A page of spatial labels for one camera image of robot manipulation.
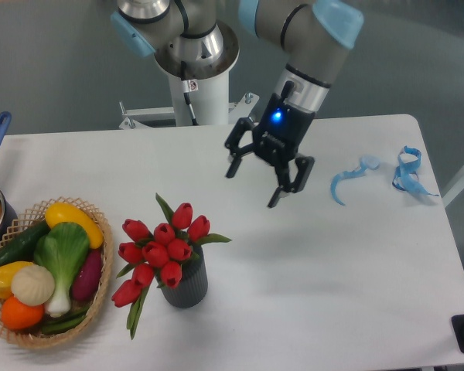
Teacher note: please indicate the yellow bell pepper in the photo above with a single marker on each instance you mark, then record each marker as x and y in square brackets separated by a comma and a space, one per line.
[7, 273]

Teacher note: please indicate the green pea pods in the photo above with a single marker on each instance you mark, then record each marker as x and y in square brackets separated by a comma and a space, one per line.
[64, 323]

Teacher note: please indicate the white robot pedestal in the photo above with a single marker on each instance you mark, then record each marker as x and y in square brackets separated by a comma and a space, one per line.
[198, 74]

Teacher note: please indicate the light blue curled ribbon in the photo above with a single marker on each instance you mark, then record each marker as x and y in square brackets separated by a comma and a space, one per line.
[365, 162]

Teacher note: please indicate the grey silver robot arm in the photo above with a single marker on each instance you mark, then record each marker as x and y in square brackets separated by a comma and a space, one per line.
[316, 35]

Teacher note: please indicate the woven wicker basket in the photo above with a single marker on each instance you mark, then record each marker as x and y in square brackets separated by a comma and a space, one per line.
[36, 339]

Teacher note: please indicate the blue knotted ribbon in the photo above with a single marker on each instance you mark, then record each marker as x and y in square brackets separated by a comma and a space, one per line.
[406, 173]

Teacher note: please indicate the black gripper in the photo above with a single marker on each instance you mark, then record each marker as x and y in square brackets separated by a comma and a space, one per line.
[280, 133]

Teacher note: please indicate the orange fruit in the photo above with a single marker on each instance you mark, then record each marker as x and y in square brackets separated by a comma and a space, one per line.
[16, 315]

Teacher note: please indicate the green bok choy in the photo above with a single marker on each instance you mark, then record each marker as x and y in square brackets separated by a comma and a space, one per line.
[62, 252]

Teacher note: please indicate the red tulip bouquet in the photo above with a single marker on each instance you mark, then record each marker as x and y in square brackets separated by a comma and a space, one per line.
[158, 256]

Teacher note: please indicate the purple sweet potato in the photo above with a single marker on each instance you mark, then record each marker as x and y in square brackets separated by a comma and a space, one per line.
[87, 281]

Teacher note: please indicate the dark grey ribbed vase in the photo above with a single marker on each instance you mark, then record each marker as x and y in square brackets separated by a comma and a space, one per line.
[193, 286]

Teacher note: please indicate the green cucumber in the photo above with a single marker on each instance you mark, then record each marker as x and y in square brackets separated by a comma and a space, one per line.
[21, 247]

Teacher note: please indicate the cream white garlic bun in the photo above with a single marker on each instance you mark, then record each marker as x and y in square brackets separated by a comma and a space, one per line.
[33, 285]

